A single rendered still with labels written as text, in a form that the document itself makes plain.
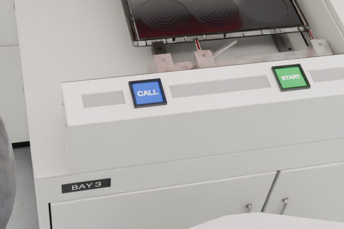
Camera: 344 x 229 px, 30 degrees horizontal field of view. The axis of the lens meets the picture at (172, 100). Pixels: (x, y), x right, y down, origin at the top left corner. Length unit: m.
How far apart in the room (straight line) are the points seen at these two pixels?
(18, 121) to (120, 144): 0.96
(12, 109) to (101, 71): 0.72
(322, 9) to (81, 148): 0.58
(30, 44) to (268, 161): 0.54
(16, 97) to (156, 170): 0.83
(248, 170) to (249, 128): 0.15
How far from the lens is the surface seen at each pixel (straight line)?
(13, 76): 1.87
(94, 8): 1.43
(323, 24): 1.37
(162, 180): 1.23
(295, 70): 1.17
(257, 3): 1.39
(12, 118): 2.02
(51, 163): 1.17
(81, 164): 1.13
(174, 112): 1.07
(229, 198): 1.35
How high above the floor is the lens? 1.79
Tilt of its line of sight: 50 degrees down
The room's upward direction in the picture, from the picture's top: 9 degrees clockwise
